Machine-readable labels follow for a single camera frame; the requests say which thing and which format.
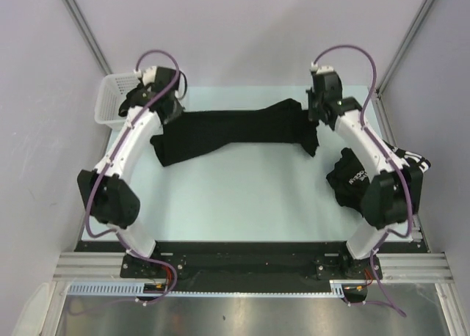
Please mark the folded black printed t-shirt stack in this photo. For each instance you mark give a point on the folded black printed t-shirt stack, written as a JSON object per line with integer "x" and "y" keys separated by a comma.
{"x": 349, "y": 179}

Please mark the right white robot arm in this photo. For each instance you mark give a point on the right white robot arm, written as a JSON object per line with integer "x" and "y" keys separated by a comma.
{"x": 392, "y": 197}

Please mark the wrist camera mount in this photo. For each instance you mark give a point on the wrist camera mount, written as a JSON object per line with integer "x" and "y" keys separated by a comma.
{"x": 326, "y": 83}
{"x": 155, "y": 78}

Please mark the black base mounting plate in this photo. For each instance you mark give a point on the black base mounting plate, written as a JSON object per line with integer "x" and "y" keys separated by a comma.
{"x": 224, "y": 283}

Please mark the black garment in basket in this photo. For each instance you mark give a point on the black garment in basket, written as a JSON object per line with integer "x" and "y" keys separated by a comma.
{"x": 136, "y": 97}

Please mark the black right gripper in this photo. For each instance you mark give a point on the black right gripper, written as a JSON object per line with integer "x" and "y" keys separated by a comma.
{"x": 312, "y": 114}

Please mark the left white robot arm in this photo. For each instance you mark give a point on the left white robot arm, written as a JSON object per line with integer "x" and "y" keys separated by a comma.
{"x": 105, "y": 190}

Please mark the white slotted cable duct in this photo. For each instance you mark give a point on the white slotted cable duct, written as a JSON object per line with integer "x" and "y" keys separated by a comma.
{"x": 106, "y": 288}

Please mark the black graphic t-shirt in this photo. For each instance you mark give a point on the black graphic t-shirt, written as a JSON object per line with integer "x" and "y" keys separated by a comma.
{"x": 194, "y": 134}

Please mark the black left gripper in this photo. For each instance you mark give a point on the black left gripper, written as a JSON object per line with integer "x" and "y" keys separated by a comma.
{"x": 175, "y": 114}

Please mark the white perforated plastic basket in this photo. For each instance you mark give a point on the white perforated plastic basket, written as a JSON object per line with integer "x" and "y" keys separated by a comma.
{"x": 111, "y": 94}

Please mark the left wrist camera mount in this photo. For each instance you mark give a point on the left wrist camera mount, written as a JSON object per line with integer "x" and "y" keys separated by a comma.
{"x": 155, "y": 78}

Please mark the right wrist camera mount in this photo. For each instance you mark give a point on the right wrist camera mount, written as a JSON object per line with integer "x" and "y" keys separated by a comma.
{"x": 326, "y": 83}

